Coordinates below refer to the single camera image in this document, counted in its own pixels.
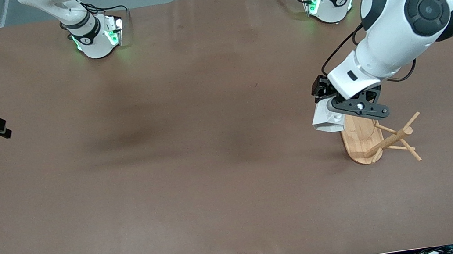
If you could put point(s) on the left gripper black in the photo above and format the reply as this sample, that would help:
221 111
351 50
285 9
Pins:
320 88

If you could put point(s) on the white faceted cup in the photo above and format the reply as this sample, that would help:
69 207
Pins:
324 120

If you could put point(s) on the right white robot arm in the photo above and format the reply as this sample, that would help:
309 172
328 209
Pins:
94 35

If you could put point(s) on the wooden cup rack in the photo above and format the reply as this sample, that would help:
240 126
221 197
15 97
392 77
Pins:
362 143

